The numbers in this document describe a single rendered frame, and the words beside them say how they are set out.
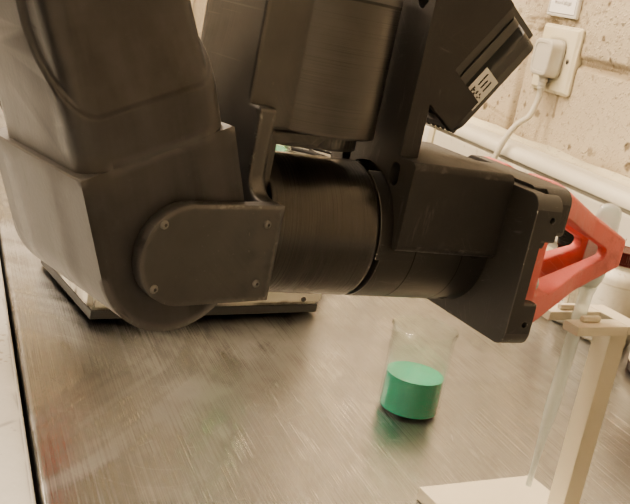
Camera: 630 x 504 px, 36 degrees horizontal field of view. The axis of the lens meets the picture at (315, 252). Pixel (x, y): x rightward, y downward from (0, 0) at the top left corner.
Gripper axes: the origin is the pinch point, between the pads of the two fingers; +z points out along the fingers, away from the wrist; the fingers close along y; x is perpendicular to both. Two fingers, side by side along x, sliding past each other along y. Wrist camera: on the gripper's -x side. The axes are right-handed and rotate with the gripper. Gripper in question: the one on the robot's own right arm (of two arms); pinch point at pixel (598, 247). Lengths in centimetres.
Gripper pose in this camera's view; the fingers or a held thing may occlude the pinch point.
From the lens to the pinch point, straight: 49.7
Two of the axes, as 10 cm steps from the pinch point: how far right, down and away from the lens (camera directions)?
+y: -4.5, -3.1, 8.4
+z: 8.7, 0.6, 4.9
